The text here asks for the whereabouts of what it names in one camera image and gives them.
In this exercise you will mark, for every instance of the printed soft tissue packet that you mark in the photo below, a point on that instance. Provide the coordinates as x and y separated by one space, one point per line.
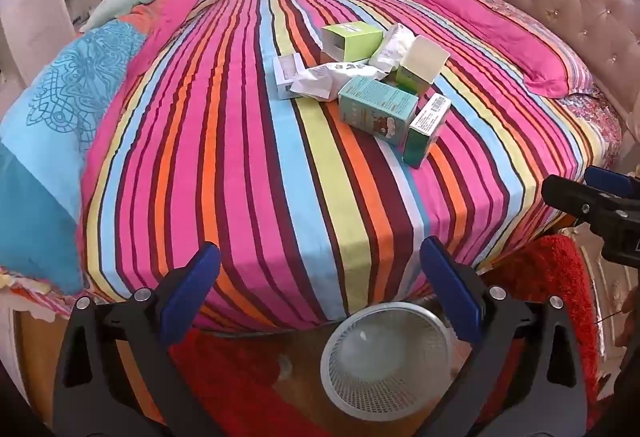
395 47
320 84

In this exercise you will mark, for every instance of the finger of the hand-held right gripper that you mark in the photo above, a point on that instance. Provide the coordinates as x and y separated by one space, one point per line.
607 179
565 194

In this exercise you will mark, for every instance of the blue patterned quilt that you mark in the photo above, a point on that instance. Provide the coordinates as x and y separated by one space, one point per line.
50 117

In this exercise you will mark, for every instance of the white lavender small box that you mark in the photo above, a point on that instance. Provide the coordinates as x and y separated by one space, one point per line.
287 77

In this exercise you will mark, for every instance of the light green cardboard box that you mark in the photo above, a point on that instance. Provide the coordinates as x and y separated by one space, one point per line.
350 42

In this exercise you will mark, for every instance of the striped colourful bed sheet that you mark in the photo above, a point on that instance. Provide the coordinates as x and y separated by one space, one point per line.
250 167

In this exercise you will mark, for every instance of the green box with white label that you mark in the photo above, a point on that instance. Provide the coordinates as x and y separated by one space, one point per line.
425 132

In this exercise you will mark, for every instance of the teal bear print box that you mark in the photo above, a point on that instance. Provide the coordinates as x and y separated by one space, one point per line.
375 107

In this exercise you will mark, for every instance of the large pink pillow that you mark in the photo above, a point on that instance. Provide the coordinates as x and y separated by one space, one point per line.
500 32

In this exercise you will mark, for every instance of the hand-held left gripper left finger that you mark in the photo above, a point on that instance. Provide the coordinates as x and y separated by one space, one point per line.
197 277

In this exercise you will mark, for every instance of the floral mattress cover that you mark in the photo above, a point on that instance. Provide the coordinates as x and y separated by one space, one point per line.
595 127

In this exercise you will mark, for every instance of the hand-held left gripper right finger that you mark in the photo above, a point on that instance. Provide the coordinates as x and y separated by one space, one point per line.
450 287

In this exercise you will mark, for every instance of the red fluffy rug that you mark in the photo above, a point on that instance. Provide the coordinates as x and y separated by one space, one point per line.
240 382

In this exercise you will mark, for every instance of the white mesh wastebasket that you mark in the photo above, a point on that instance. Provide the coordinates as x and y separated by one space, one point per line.
350 392

